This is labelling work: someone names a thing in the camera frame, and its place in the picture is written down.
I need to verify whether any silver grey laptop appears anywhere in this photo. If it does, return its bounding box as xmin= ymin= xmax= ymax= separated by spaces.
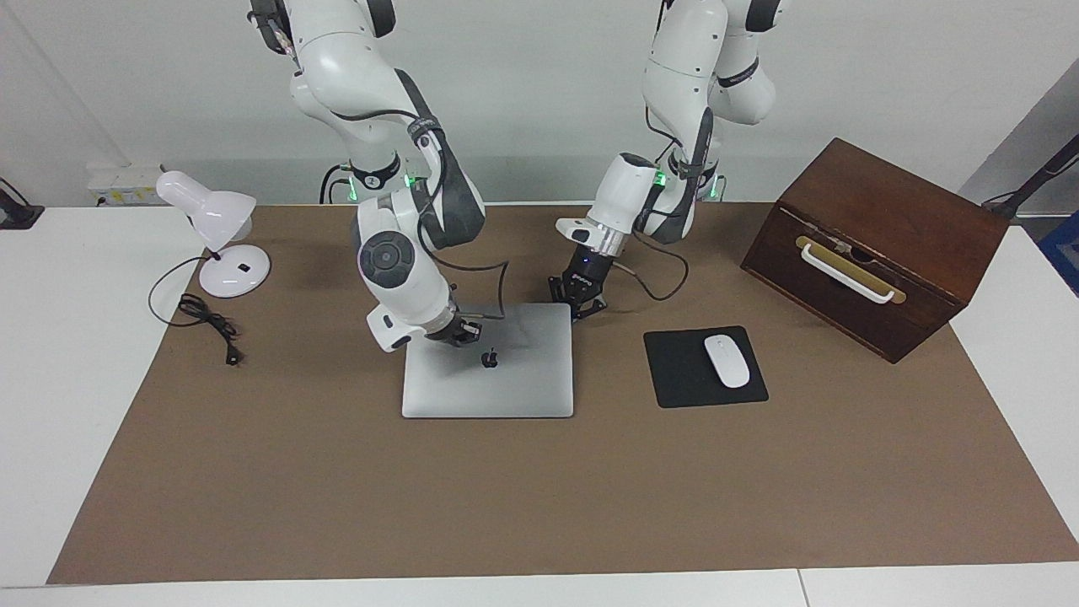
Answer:
xmin=401 ymin=302 xmax=576 ymax=420

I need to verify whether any black mouse pad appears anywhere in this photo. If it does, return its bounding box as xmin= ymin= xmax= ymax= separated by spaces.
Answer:
xmin=643 ymin=325 xmax=770 ymax=410

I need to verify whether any white computer mouse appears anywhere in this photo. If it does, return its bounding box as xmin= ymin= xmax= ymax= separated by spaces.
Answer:
xmin=704 ymin=335 xmax=751 ymax=389

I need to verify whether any brown table mat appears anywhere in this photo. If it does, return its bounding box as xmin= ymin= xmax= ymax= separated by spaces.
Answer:
xmin=46 ymin=202 xmax=1079 ymax=585

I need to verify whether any white desk lamp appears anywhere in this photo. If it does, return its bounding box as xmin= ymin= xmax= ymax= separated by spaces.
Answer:
xmin=155 ymin=170 xmax=272 ymax=299

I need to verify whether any brown wooden box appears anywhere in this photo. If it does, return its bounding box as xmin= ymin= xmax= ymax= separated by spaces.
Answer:
xmin=740 ymin=137 xmax=1011 ymax=364

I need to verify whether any black slanted stand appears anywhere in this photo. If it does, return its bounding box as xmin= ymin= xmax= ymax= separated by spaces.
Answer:
xmin=982 ymin=135 xmax=1079 ymax=222

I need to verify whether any blue object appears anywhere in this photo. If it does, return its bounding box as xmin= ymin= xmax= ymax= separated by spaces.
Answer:
xmin=1039 ymin=211 xmax=1079 ymax=296

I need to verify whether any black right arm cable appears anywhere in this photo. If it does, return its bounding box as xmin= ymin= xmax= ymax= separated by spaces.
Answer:
xmin=320 ymin=108 xmax=512 ymax=321

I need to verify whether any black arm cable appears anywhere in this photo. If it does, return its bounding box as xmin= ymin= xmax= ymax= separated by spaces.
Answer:
xmin=320 ymin=108 xmax=512 ymax=321
xmin=620 ymin=108 xmax=719 ymax=303

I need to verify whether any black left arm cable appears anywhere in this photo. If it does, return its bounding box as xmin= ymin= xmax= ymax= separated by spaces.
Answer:
xmin=620 ymin=108 xmax=719 ymax=303

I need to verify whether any black lamp power cable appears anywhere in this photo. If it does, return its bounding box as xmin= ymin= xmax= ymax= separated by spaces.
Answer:
xmin=148 ymin=255 xmax=244 ymax=367

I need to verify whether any white box handle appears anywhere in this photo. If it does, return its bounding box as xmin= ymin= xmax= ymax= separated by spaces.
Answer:
xmin=799 ymin=243 xmax=896 ymax=304

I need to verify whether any brass handle plate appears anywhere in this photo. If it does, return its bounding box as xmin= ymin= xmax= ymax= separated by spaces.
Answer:
xmin=795 ymin=235 xmax=908 ymax=305

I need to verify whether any white wall power strip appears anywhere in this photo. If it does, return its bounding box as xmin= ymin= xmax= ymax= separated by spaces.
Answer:
xmin=89 ymin=164 xmax=163 ymax=207

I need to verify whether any black table clamp mount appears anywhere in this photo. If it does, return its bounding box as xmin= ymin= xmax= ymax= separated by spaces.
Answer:
xmin=0 ymin=179 xmax=45 ymax=230

